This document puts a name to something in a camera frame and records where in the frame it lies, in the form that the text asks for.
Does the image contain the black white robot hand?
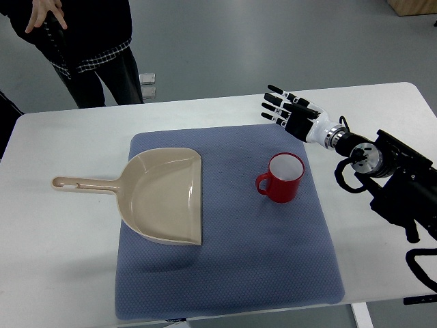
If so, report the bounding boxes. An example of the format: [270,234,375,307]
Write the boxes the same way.
[261,85,347,150]

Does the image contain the person's bare hand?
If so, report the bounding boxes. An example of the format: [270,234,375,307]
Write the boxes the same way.
[25,0,68,33]

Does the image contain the red mug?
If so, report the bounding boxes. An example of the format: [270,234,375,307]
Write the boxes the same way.
[255,152,305,204]

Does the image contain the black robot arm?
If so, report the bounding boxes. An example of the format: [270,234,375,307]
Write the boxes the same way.
[333,117,436,244]

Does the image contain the beige plastic dustpan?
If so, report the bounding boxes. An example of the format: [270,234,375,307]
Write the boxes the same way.
[51,148,202,246]

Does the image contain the person in black clothes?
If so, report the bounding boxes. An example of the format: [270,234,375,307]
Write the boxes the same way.
[1,1,143,109]

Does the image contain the dark object left edge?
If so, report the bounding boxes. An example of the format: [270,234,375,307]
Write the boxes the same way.
[0,92,24,158]

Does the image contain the grey foot pedal upper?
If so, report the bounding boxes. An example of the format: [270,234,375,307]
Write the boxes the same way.
[139,73,156,85]

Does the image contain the grey foot pedal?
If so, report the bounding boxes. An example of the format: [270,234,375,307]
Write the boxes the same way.
[139,73,156,85]
[141,85,156,100]

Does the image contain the grey foot pedal lower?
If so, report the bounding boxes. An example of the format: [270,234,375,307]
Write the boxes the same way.
[141,85,156,100]

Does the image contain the blue textured mat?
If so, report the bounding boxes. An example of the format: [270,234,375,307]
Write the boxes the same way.
[115,124,345,320]

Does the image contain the wooden box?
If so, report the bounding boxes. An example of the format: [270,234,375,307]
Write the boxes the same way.
[387,0,436,16]

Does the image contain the white table leg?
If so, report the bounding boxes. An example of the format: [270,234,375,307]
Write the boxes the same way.
[350,302,373,328]

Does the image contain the black table control panel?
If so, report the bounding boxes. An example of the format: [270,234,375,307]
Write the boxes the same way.
[403,295,437,305]

